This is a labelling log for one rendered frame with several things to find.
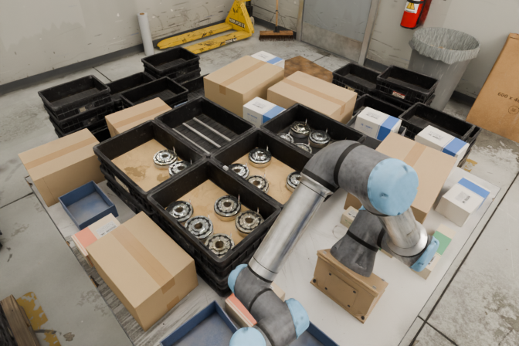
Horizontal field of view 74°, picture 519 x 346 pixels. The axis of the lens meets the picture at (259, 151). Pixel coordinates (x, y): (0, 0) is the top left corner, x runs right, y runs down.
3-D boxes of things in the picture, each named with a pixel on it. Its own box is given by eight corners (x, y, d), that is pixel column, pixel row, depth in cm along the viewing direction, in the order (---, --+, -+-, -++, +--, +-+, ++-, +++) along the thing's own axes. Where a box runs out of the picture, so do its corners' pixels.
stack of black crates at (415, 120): (449, 175, 251) (476, 125, 222) (432, 196, 234) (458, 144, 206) (399, 150, 272) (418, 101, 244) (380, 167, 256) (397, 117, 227)
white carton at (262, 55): (283, 72, 230) (284, 59, 224) (272, 78, 223) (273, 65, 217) (262, 62, 240) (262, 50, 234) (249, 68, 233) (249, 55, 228)
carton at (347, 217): (398, 249, 136) (403, 239, 132) (391, 258, 132) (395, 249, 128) (347, 215, 148) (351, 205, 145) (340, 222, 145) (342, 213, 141)
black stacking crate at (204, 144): (256, 147, 165) (257, 127, 158) (210, 178, 148) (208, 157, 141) (203, 114, 186) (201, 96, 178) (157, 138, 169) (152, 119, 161)
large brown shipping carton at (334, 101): (350, 123, 202) (357, 93, 189) (323, 147, 184) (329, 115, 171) (295, 99, 221) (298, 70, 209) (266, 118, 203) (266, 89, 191)
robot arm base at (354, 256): (375, 277, 118) (390, 252, 117) (359, 277, 106) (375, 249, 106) (340, 251, 128) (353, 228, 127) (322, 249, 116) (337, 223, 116)
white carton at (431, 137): (462, 158, 165) (469, 144, 160) (450, 169, 159) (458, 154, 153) (422, 139, 177) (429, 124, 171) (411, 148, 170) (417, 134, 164)
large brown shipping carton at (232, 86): (246, 82, 237) (246, 55, 224) (282, 96, 223) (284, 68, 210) (205, 106, 212) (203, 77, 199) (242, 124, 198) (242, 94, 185)
